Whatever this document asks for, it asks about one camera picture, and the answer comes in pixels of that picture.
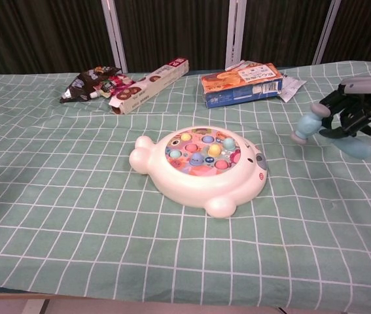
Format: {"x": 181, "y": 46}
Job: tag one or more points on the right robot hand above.
{"x": 368, "y": 86}

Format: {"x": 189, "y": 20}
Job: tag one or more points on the red snack packet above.
{"x": 116, "y": 81}

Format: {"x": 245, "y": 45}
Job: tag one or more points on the silver white snack packet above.
{"x": 291, "y": 86}

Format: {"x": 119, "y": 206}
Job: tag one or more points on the orange and blue biscuit box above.
{"x": 237, "y": 85}

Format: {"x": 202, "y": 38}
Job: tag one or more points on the green checked tablecloth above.
{"x": 74, "y": 196}

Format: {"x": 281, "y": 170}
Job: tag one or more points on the white partition post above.
{"x": 113, "y": 32}
{"x": 327, "y": 29}
{"x": 236, "y": 32}

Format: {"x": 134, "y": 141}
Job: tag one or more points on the light blue toy hammer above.
{"x": 306, "y": 126}

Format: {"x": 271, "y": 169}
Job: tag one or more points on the dark brown snack bag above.
{"x": 80, "y": 86}

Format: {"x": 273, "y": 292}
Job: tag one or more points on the long beige cookie box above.
{"x": 152, "y": 80}

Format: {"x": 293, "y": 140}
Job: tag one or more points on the white whack-a-mole toy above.
{"x": 185, "y": 186}

